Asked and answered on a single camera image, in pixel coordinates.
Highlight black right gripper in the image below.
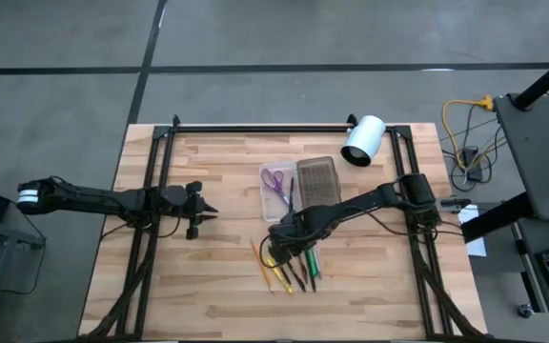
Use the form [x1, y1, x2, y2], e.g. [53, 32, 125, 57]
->
[268, 211, 315, 267]

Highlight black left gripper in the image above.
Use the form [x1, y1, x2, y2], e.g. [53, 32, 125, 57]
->
[158, 179, 220, 241]

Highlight orange pencil with eraser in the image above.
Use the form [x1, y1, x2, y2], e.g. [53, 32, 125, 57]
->
[249, 238, 275, 295]

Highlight yellow highlighter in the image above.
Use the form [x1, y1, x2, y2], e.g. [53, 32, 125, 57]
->
[265, 256, 295, 295]

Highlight black pen with scale print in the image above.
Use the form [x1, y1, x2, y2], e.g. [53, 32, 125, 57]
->
[296, 254, 310, 285]

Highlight dark green pen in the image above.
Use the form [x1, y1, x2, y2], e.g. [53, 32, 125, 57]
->
[305, 250, 317, 293]

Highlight light green pen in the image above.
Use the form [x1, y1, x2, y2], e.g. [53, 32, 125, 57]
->
[309, 247, 323, 279]

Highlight clear plastic supply box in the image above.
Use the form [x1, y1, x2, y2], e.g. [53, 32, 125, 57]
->
[258, 160, 301, 223]

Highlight purple handled scissors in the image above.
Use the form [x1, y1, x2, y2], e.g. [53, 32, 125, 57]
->
[260, 167, 292, 208]

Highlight clear plastic pencil case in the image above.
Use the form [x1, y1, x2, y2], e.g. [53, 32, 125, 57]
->
[295, 155, 343, 210]

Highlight white paper sheet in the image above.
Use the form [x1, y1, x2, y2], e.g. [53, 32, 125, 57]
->
[457, 204, 488, 258]

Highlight black power adapter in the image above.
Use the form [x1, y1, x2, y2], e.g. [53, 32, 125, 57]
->
[461, 147, 484, 183]

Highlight black desk leg beam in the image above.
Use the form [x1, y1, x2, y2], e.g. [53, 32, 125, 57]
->
[459, 192, 536, 244]

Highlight dark grey keyboard desk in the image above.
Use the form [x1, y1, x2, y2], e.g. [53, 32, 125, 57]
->
[515, 216, 549, 342]

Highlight grey desk top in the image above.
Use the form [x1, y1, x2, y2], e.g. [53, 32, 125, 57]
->
[493, 92, 549, 221]

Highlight black slanted pole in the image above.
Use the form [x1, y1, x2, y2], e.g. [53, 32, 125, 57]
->
[512, 46, 549, 111]

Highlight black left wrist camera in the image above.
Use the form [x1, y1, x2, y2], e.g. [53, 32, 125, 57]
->
[159, 185, 188, 209]

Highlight black aluminium table frame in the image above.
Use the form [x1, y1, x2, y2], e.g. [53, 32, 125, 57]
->
[81, 113, 488, 342]

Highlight yellow power cable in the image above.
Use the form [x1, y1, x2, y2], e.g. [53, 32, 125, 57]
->
[441, 95, 496, 154]

